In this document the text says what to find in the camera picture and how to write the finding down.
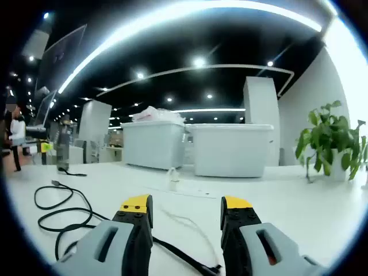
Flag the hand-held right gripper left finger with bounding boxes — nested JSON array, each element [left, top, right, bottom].
[[53, 194, 155, 276]]

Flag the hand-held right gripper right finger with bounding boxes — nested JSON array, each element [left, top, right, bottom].
[[220, 195, 325, 276]]

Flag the black data cable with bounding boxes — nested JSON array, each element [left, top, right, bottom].
[[33, 179, 223, 276]]

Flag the black Velcro strap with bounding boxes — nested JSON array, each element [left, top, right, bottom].
[[57, 168, 88, 177]]

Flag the white desktop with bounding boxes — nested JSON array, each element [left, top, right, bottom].
[[5, 160, 366, 276]]

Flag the small white bottle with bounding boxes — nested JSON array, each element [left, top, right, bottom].
[[168, 166, 181, 192]]

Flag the white lidded storage box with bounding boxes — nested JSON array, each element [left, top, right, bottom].
[[188, 123, 274, 178]]

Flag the green potted plant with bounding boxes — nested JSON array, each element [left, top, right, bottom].
[[295, 100, 368, 183]]

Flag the pile of plastic bags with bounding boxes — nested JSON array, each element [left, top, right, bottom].
[[131, 105, 185, 125]]

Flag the grey laptop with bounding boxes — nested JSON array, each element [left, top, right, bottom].
[[25, 89, 58, 139]]

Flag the thin white cable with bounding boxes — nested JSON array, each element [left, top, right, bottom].
[[159, 208, 223, 270]]

